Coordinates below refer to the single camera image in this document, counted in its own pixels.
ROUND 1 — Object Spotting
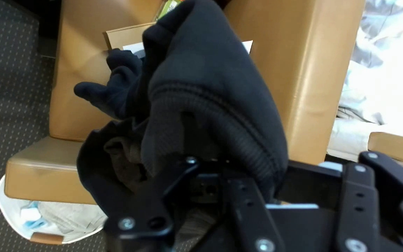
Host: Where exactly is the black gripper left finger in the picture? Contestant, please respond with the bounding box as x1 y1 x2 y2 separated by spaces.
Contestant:
102 154 282 252

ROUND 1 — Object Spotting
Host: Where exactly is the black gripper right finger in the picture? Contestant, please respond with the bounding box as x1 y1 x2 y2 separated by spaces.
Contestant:
332 150 403 252

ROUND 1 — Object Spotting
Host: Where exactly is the black jersey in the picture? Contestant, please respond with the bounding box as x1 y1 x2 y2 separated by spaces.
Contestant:
72 0 290 235

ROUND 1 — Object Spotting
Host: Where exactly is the small kraft box white label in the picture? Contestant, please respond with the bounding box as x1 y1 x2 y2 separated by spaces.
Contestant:
103 21 159 52

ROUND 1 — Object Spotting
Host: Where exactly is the trash bin with white liner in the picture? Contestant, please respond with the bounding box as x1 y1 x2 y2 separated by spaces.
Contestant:
0 173 109 246

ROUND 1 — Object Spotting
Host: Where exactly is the bed with white sheets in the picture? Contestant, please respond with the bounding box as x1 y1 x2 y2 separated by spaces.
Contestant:
325 0 403 162

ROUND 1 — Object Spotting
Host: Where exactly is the white card with text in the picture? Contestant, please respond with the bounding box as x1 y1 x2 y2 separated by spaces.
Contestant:
121 39 254 54

